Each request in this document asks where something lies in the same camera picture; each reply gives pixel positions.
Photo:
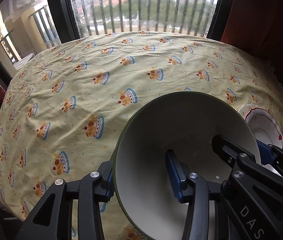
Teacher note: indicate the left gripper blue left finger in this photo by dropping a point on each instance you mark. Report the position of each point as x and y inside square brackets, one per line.
[95, 188]

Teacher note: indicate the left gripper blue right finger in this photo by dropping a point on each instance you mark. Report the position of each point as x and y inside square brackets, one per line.
[188, 187]

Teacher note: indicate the beaded rim floral plate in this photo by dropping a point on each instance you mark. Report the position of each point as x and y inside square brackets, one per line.
[245, 109]

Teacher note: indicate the red trimmed small plate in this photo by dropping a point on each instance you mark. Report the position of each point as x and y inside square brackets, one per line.
[264, 127]

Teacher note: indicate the yellow crown print tablecloth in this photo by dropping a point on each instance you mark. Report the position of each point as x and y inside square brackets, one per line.
[64, 110]

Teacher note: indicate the outdoor air conditioner unit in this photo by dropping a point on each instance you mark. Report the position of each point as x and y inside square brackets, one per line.
[23, 61]

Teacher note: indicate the red curtain right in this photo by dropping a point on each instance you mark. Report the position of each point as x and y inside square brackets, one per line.
[256, 27]

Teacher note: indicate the balcony metal railing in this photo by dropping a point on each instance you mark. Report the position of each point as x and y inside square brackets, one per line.
[34, 31]

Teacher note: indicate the black window frame post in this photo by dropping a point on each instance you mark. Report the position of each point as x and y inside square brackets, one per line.
[64, 20]

